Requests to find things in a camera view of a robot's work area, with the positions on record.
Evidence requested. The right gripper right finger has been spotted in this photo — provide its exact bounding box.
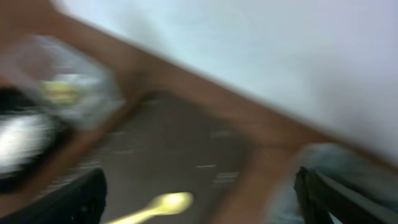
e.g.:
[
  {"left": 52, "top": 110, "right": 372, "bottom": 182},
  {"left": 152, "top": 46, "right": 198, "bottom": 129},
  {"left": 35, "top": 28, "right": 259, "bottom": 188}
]
[{"left": 294, "top": 167, "right": 397, "bottom": 224}]

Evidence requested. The clear plastic waste bin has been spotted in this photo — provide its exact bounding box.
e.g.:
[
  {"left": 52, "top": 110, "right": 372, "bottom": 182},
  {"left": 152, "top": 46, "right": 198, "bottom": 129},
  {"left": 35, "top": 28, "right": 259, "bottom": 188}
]
[{"left": 1, "top": 35, "right": 126, "bottom": 129}]

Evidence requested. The yellow plastic spoon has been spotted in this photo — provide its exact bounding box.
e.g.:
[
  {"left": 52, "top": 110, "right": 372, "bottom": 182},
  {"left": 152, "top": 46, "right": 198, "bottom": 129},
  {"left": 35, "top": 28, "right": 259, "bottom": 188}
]
[{"left": 109, "top": 192, "right": 194, "bottom": 224}]

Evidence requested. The pile of white rice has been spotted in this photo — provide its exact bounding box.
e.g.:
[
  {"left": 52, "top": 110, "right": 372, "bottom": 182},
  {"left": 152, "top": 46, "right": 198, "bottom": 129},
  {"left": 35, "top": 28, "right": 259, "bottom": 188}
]
[{"left": 1, "top": 114, "right": 55, "bottom": 176}]

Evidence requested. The black rectangular tray bin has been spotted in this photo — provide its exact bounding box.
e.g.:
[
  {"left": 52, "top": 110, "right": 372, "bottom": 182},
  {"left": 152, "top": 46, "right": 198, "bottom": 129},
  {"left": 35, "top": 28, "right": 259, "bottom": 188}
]
[{"left": 1, "top": 88, "right": 72, "bottom": 193}]

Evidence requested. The grey dishwasher rack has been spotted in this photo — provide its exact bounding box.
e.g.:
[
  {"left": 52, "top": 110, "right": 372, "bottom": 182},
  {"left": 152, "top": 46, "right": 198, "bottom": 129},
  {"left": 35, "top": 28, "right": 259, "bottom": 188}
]
[{"left": 264, "top": 144, "right": 397, "bottom": 224}]

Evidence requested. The dark brown serving tray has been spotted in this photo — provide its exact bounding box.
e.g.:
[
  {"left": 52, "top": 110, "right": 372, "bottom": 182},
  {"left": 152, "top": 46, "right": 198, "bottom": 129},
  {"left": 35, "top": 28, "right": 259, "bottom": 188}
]
[{"left": 47, "top": 91, "right": 253, "bottom": 224}]

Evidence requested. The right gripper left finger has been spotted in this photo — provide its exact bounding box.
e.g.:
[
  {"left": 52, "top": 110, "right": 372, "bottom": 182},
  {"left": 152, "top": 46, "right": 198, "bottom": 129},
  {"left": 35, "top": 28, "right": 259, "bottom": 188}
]
[{"left": 1, "top": 169, "right": 107, "bottom": 224}]

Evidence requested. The yellow green snack wrapper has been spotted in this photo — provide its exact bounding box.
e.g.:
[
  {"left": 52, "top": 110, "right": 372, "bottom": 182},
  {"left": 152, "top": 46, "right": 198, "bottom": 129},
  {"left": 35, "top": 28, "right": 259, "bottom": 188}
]
[{"left": 40, "top": 81, "right": 81, "bottom": 105}]

